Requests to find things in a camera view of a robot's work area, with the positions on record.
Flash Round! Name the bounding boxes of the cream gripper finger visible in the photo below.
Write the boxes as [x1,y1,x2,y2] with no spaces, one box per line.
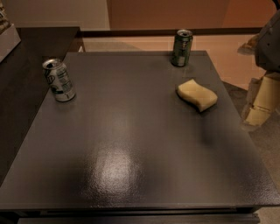
[241,104,272,126]

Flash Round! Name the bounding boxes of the yellow sponge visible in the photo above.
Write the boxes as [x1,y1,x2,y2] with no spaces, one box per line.
[177,79,218,112]

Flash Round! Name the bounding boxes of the dark green soda can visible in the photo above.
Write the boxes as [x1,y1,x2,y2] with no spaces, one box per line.
[171,30,193,67]

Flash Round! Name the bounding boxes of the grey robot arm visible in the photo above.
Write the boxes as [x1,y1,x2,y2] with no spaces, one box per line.
[241,10,280,128]

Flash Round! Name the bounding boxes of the white green 7up can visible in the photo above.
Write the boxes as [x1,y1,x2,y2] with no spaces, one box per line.
[42,59,75,102]

